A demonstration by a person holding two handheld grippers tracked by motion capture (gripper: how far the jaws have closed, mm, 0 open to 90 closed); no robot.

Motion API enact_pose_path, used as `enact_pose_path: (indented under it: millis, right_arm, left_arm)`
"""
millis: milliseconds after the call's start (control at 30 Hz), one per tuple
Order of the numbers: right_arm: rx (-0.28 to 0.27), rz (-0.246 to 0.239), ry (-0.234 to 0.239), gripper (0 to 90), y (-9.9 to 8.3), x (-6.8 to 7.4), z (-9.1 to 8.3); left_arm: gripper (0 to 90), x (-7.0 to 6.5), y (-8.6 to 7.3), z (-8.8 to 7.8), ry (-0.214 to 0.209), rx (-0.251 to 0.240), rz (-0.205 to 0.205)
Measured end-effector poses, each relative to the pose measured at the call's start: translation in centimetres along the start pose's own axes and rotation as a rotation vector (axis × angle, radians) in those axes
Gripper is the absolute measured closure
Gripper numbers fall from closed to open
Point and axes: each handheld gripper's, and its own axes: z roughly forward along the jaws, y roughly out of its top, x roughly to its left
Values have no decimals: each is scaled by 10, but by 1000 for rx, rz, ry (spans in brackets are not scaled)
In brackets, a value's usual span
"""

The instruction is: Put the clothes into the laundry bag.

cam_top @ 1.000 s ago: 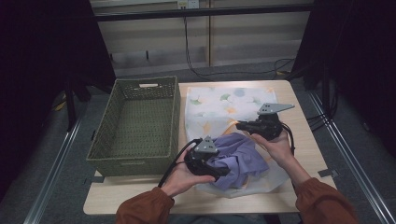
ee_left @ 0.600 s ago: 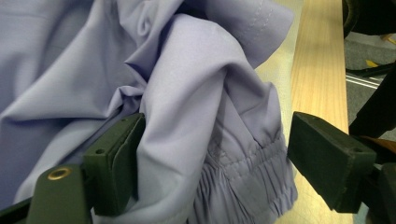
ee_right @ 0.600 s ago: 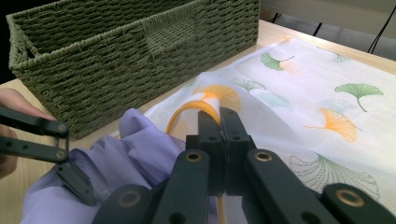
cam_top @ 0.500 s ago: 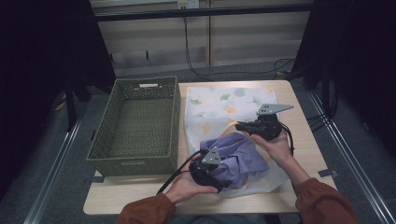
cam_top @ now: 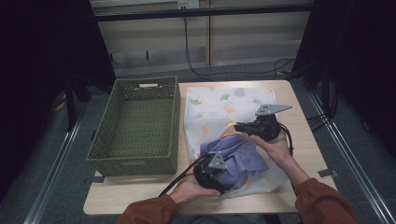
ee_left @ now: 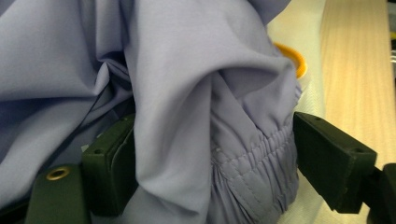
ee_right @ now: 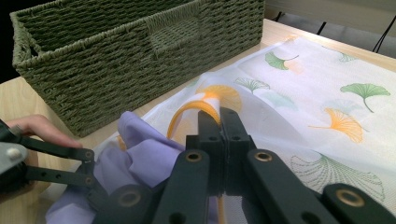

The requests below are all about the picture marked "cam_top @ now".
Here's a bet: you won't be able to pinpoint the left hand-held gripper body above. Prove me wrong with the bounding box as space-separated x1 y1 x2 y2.
192 151 228 194

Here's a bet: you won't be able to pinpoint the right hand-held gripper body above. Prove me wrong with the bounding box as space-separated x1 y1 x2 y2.
248 104 293 143

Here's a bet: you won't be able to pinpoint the purple shirt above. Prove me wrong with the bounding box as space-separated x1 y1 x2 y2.
199 133 271 189

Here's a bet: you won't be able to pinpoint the floral mesh laundry bag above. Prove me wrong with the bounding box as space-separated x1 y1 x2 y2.
183 86 291 199

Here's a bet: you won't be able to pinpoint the green woven basket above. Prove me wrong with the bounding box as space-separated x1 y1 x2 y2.
85 76 182 177

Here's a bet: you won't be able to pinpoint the person's left hand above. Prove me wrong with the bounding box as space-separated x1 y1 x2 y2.
169 168 222 206

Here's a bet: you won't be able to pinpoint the person's right hand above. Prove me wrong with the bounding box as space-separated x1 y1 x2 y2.
248 132 294 171

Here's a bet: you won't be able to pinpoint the black metal stand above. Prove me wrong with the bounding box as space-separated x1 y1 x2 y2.
63 74 114 133
319 60 341 120

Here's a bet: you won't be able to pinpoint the black curtain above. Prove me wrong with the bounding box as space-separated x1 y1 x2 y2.
0 0 117 202
290 0 396 158

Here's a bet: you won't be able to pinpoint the black horizontal bar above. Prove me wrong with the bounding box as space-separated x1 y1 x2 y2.
92 4 313 22

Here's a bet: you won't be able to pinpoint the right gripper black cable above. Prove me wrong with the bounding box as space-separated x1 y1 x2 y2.
277 122 295 157

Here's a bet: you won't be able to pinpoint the black floor cables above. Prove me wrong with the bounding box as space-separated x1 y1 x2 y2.
305 112 332 133

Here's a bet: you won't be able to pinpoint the grey table bracket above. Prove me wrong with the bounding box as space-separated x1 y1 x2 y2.
83 175 106 185
318 168 340 179

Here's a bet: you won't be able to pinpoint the black hanging power cable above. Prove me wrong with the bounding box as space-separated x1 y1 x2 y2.
182 16 296 82

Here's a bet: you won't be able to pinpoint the aluminium floor rail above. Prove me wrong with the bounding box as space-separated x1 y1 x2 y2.
307 90 396 224
22 119 82 224

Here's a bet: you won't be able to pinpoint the white wall power outlet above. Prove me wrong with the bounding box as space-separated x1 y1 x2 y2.
177 0 201 10

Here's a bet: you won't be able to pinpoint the yellow floor cable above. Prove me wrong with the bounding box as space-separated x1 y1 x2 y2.
51 92 68 112

